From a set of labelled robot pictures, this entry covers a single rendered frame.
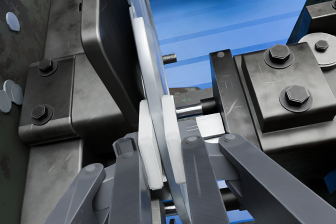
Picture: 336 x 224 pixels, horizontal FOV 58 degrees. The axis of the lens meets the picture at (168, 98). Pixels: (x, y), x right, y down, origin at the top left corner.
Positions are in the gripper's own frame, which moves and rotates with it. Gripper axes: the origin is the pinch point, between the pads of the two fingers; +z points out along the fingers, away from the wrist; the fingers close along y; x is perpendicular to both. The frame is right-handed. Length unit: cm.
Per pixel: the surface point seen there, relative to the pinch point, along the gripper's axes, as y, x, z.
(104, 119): -5.5, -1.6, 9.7
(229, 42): 47, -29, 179
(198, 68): 23, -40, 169
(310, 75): 17.3, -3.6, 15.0
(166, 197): -2.5, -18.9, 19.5
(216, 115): 7.2, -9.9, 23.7
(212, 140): 5.6, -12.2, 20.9
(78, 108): -8.0, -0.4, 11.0
